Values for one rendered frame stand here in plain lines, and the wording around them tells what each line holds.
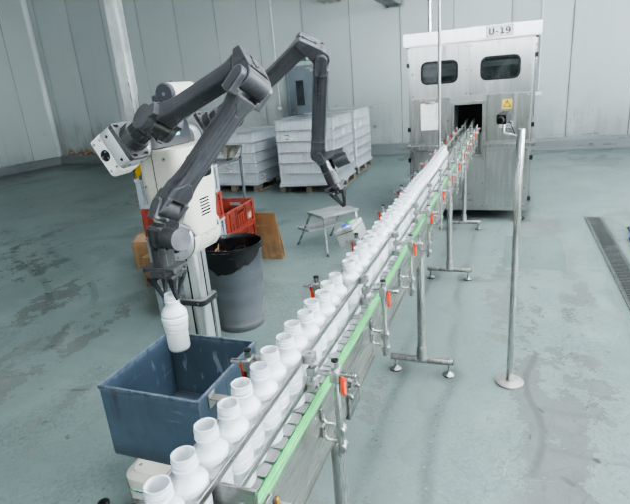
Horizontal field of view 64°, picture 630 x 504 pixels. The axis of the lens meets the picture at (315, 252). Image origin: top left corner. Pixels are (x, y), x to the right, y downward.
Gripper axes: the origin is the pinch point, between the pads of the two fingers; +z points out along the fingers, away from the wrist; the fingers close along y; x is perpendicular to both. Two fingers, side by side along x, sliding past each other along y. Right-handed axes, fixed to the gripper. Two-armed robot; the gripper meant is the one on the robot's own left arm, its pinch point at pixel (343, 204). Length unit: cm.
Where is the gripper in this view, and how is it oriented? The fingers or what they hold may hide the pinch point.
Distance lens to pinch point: 207.1
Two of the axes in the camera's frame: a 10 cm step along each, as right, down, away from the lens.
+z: 4.0, 9.0, 1.8
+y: 3.4, -3.3, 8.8
